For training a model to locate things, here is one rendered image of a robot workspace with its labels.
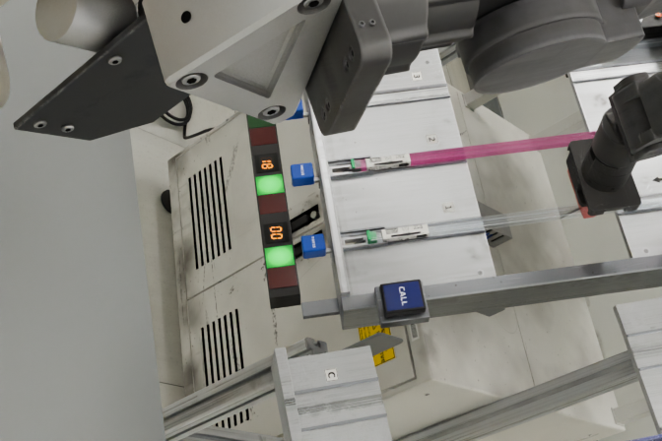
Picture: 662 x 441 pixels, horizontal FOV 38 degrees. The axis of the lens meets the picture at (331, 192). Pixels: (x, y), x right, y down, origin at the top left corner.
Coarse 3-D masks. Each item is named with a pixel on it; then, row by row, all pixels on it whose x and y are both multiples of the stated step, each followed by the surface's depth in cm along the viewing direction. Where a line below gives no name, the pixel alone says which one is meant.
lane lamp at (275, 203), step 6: (258, 198) 130; (264, 198) 130; (270, 198) 130; (276, 198) 130; (282, 198) 130; (264, 204) 129; (270, 204) 129; (276, 204) 129; (282, 204) 129; (264, 210) 129; (270, 210) 129; (276, 210) 129; (282, 210) 129
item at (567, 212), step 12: (648, 204) 127; (660, 204) 128; (492, 216) 126; (504, 216) 126; (516, 216) 126; (528, 216) 126; (540, 216) 126; (552, 216) 126; (564, 216) 127; (576, 216) 127; (432, 228) 125; (444, 228) 125; (456, 228) 125; (468, 228) 126; (480, 228) 126; (372, 240) 125
